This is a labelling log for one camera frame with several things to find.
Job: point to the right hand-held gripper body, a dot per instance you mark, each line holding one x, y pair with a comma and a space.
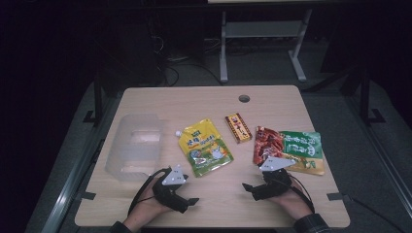
273, 186

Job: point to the person's left hand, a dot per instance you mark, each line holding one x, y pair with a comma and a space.
145, 208

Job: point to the black metal stand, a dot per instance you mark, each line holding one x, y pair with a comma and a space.
365, 97
97, 97

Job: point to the person's right hand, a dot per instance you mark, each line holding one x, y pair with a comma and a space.
296, 204

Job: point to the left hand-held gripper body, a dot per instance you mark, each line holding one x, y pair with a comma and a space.
170, 194

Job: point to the white metal table frame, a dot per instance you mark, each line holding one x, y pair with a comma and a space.
262, 29

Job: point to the black table edge bracket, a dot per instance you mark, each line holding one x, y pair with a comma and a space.
336, 196
86, 195

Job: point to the red snack packet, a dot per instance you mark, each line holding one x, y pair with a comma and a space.
267, 142

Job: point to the clear plastic container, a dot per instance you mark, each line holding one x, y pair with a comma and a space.
134, 145

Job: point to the yellow spout pouch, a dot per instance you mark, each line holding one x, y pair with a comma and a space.
204, 145

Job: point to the green snack packet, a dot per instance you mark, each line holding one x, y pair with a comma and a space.
302, 145

